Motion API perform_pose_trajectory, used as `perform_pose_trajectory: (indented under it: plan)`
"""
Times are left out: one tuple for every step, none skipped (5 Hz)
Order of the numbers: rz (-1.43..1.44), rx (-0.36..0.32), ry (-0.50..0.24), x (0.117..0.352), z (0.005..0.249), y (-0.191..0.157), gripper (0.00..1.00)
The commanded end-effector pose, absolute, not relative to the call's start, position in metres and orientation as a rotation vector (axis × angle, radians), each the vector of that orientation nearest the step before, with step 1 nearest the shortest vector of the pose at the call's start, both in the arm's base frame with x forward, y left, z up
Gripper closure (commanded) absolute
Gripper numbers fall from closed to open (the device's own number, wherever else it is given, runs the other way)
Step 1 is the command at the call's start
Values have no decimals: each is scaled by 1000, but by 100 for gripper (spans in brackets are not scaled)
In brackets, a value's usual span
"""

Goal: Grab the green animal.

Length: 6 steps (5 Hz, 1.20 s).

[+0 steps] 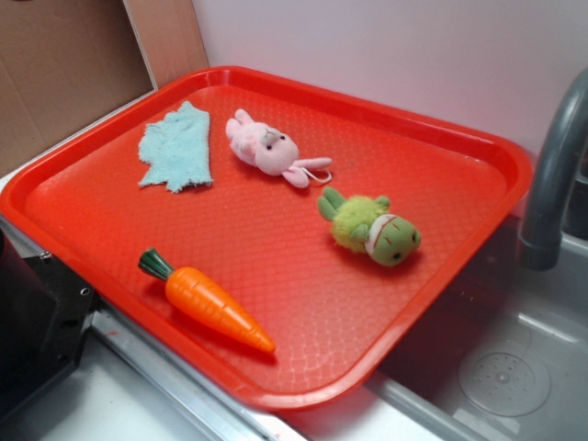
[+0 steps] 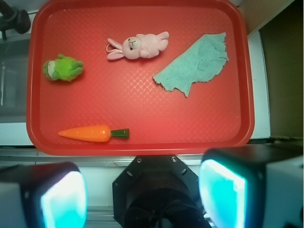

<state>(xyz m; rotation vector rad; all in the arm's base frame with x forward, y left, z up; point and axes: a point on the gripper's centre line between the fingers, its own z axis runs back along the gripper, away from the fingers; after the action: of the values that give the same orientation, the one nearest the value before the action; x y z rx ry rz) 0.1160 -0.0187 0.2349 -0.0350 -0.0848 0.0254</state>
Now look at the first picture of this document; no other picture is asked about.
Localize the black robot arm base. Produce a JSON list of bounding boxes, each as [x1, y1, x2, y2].
[[1, 233, 96, 421]]

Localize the red plastic tray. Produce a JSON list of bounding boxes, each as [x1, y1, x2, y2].
[[1, 67, 532, 411]]

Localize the green plush frog toy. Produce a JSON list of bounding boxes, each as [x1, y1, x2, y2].
[[317, 187, 422, 267]]

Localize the pink plush bunny toy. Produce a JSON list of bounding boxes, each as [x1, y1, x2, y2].
[[225, 108, 333, 188]]

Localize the orange plastic toy carrot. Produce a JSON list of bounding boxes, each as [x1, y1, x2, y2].
[[138, 248, 276, 354]]

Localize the light blue cloth rag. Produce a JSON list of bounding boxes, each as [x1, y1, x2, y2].
[[138, 101, 213, 193]]

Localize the grey toy faucet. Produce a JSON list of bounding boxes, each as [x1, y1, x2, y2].
[[516, 70, 587, 271]]

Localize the grey plastic toy sink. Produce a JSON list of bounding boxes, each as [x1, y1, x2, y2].
[[367, 209, 587, 440]]

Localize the brown cardboard panel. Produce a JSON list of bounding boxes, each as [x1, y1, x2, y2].
[[1, 1, 209, 175]]

